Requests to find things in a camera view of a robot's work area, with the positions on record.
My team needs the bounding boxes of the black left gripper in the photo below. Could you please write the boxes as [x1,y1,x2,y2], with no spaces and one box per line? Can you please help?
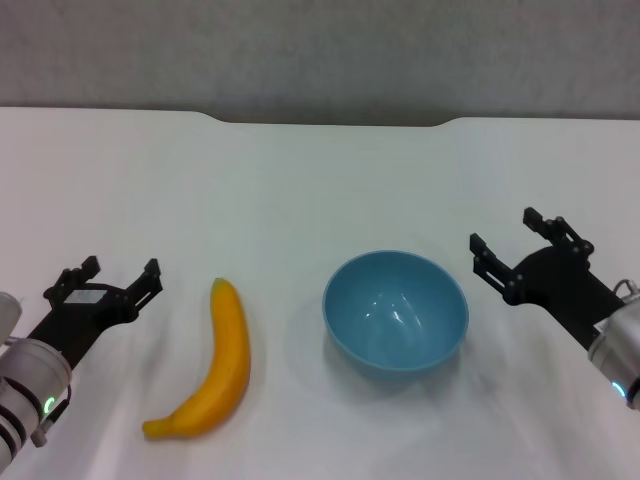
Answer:
[28,255,165,372]

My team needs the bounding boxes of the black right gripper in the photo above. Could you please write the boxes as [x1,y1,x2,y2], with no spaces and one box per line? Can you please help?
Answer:
[468,206,629,351]

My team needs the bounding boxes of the yellow banana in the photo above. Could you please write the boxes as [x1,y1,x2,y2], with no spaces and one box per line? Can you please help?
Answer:
[142,277,252,441]

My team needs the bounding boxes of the blue bowl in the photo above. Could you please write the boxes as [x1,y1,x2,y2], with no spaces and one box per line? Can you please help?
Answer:
[322,250,470,382]

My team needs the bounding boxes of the right arm cable with plug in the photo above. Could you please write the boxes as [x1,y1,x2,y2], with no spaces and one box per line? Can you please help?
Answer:
[613,278,640,302]

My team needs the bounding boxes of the arm cable with plug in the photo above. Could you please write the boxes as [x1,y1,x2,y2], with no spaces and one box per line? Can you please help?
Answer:
[613,278,640,302]
[29,383,74,449]

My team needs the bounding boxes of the left arm cable with plug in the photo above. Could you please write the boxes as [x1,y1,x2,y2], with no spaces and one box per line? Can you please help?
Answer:
[29,383,74,449]

